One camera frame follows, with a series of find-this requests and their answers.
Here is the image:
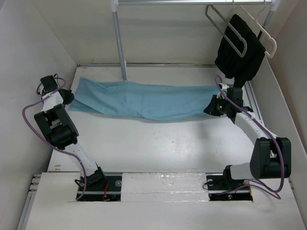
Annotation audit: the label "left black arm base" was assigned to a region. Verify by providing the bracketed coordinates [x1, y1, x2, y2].
[77, 173, 122, 202]

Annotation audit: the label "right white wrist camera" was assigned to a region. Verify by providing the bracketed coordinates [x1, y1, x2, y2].
[217, 83, 229, 100]

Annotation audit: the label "metal clothes rack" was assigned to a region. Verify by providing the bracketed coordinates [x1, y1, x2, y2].
[110, 0, 280, 81]

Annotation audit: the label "white plastic hanger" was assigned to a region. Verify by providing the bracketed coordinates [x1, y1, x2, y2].
[233, 4, 277, 58]

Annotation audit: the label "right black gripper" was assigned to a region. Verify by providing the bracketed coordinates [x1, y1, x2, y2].
[203, 94, 231, 116]

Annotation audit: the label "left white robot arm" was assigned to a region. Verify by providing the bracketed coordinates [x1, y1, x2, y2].
[34, 75, 107, 190]

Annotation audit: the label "light blue trousers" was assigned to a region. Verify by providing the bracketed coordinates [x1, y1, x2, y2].
[69, 78, 218, 121]

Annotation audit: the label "black hanging garment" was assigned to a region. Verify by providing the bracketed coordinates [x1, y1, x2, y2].
[214, 13, 266, 90]

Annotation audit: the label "grey plastic hanger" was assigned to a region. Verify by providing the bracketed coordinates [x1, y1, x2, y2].
[205, 4, 248, 58]

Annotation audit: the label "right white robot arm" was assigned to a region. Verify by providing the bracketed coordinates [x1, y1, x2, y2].
[204, 84, 292, 189]

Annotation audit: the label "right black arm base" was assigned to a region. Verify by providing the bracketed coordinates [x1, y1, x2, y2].
[203, 173, 253, 202]

